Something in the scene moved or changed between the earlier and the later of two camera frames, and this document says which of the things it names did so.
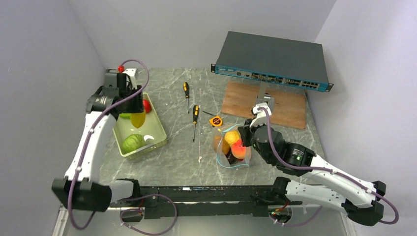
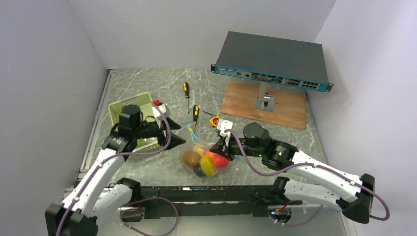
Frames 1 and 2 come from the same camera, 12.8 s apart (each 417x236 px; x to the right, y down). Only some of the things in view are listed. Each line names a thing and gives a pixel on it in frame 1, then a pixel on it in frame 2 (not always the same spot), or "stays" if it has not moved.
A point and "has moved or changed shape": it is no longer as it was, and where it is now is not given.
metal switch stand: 264,97 stays
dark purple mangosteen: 230,157 has moved or changed shape
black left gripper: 138,106 → 160,132
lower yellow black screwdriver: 195,110 stays
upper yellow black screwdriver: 186,88 stays
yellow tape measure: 216,121 stays
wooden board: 289,109 stays
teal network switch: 291,62 stays
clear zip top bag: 229,148 has moved or changed shape
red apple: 147,105 → 220,162
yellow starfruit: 137,119 has moved or changed shape
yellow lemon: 231,136 has moved or changed shape
